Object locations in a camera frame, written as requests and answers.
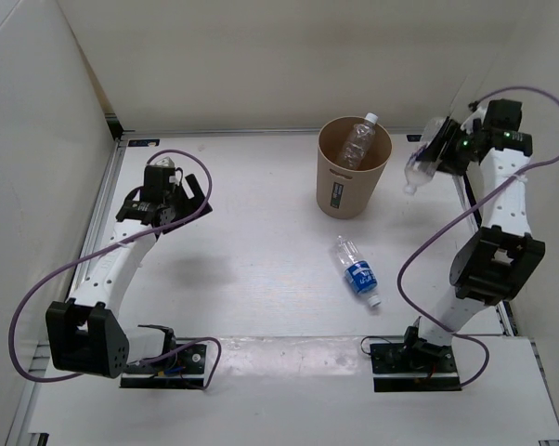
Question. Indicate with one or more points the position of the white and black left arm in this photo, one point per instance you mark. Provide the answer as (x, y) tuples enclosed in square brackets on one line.
[(84, 333)]

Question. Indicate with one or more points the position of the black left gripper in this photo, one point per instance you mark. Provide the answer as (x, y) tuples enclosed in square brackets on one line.
[(193, 204)]

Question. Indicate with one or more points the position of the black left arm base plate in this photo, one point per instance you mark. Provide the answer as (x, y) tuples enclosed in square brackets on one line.
[(183, 371)]

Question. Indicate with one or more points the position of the dark logo sticker left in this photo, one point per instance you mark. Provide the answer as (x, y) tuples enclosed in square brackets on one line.
[(146, 142)]

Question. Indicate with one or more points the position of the beige round waste bin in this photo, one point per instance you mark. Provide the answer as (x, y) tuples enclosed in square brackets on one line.
[(343, 193)]

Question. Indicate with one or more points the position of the clear bottle with white label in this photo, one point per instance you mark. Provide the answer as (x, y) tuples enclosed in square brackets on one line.
[(418, 172)]

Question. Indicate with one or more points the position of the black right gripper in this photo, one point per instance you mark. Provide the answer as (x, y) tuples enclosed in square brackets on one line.
[(448, 163)]

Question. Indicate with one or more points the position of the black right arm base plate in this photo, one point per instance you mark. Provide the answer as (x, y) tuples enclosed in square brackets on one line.
[(396, 368)]

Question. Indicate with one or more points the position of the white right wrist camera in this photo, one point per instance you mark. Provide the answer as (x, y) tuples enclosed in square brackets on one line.
[(474, 122)]

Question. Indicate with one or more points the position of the clear plastic bottle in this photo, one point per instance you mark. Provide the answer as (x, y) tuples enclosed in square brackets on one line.
[(358, 143)]

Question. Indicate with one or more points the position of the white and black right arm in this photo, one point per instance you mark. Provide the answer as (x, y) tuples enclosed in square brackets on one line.
[(499, 258)]

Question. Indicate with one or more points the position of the clear bottle with blue label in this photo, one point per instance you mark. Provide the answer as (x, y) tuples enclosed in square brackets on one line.
[(357, 272)]

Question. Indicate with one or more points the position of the aluminium table edge rail left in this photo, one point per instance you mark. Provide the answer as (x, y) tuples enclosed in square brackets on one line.
[(19, 432)]

